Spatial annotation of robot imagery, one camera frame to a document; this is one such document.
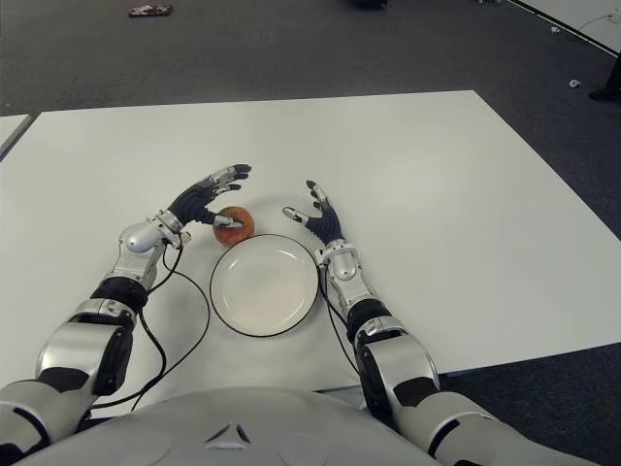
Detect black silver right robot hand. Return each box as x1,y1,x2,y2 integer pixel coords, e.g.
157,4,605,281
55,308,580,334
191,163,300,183
281,179,346,246

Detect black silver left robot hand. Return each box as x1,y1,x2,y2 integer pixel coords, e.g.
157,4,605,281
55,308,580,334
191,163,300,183
167,163,252,230

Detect red apple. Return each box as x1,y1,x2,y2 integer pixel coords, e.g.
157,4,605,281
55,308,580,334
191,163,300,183
212,206,256,248

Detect white plate with black rim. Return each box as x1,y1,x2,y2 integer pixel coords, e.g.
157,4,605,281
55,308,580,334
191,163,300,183
209,233,320,339

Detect white neighbouring table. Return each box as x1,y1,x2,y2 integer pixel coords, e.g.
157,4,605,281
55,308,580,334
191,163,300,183
0,112,33,156
507,0,621,54

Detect red black object on floor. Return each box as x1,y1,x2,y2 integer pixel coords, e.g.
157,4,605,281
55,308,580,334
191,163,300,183
128,3,175,17

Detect grey robot torso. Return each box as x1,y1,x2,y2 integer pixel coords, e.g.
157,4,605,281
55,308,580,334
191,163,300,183
16,385,462,466

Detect dark shoe on floor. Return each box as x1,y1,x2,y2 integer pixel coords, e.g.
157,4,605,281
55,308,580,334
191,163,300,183
589,48,621,102

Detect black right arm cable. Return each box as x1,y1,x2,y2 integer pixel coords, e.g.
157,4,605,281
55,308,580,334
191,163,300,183
317,264,365,384

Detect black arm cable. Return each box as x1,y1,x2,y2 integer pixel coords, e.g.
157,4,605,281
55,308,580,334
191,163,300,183
317,264,365,384
89,240,212,418

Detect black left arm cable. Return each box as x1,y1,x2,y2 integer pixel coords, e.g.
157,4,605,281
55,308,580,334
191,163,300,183
89,240,212,418

